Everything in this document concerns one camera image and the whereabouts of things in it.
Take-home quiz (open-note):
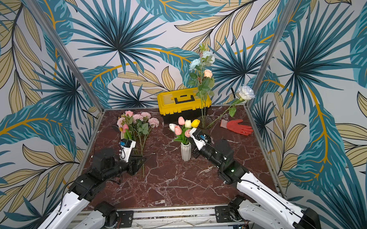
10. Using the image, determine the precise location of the glass vase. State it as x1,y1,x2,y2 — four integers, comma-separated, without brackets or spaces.
198,115,214,134

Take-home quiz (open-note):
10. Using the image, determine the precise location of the red work glove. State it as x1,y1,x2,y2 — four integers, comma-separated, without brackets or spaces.
220,119,254,136

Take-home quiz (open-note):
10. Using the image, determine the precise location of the white ribbed vase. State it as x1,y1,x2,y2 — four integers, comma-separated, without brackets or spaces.
180,143,192,162

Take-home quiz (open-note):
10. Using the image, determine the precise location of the large pink rose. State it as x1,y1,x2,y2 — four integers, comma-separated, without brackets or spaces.
122,111,138,141

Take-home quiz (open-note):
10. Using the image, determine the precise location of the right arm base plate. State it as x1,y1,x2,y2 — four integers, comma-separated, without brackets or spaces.
214,205,237,223

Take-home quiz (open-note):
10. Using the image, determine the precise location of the pink tulip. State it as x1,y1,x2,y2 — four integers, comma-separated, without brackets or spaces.
122,124,134,142
120,122,133,142

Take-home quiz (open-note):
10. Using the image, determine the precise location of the tulip bouquet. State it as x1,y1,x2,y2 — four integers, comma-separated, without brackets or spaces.
169,116,200,145

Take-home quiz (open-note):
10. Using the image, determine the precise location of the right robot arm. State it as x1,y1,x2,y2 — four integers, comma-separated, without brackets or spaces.
189,138,322,229

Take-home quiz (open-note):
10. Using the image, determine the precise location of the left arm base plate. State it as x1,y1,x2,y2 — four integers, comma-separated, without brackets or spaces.
116,210,134,229

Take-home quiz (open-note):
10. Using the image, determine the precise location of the white rose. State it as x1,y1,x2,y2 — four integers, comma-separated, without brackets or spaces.
207,85,255,127

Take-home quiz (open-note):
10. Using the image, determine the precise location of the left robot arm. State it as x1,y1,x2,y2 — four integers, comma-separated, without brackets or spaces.
37,147,146,229

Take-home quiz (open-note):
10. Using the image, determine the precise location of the yellow toolbox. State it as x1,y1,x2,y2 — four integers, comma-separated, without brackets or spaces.
157,87,212,124

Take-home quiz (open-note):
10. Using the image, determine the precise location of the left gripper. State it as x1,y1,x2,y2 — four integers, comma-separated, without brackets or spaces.
102,153,149,182

